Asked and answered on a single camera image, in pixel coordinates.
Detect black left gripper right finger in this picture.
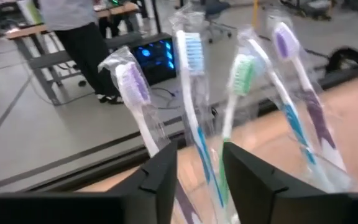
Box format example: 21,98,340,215
222,141,358,224

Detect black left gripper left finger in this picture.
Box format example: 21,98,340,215
0,141,178,224

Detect purple white toothbrush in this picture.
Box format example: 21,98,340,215
264,9,356,192
97,45,202,224

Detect wrapped blue white toothbrush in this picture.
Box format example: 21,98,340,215
168,4,226,224
236,26,338,194

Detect wrapped green white toothbrush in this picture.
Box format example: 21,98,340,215
218,46,259,208

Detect computer tower blue lights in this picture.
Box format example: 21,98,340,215
128,32,178,87

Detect person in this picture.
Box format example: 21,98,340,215
37,0,126,105

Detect dark office chair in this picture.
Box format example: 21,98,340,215
202,0,233,44

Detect wooden desk grey legs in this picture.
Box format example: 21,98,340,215
4,1,155,106

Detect thin black floor cable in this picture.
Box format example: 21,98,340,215
150,86,180,110

